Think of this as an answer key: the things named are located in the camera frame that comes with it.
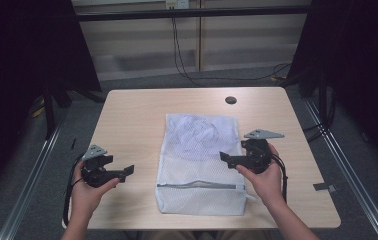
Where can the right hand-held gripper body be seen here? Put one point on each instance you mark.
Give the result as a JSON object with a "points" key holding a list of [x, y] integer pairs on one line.
{"points": [[258, 156]]}

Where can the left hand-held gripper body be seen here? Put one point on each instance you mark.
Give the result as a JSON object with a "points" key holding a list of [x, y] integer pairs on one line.
{"points": [[93, 173]]}

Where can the white mesh laundry bag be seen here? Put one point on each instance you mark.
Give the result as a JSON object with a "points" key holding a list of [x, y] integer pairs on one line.
{"points": [[197, 170]]}

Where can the person's left hand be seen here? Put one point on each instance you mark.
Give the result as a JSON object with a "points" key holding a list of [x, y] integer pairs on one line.
{"points": [[85, 200]]}

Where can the person's right hand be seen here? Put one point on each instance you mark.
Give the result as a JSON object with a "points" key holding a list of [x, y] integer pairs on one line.
{"points": [[268, 186]]}

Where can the small black floor object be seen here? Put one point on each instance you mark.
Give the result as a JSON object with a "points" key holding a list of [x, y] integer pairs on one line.
{"points": [[73, 143]]}

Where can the white crumpled garment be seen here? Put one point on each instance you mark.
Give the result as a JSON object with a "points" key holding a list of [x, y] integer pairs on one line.
{"points": [[203, 131]]}

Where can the black table grommet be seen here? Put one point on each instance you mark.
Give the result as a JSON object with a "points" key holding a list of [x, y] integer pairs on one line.
{"points": [[231, 100]]}

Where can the grey tape strip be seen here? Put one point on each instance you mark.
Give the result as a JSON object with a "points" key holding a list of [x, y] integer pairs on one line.
{"points": [[323, 187]]}

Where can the black metal stand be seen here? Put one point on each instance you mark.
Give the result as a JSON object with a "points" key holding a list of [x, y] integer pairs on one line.
{"points": [[48, 110], [323, 100]]}

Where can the black curtain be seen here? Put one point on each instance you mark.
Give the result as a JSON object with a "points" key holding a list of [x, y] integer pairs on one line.
{"points": [[17, 83], [363, 76]]}

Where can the black horizontal bar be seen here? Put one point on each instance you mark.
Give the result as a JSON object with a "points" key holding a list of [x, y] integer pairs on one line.
{"points": [[193, 14]]}

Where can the metal floor rail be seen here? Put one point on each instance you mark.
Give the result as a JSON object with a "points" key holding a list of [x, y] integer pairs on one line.
{"points": [[30, 186], [350, 166]]}

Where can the white wall socket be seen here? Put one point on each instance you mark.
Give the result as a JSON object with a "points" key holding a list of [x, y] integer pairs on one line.
{"points": [[177, 3]]}

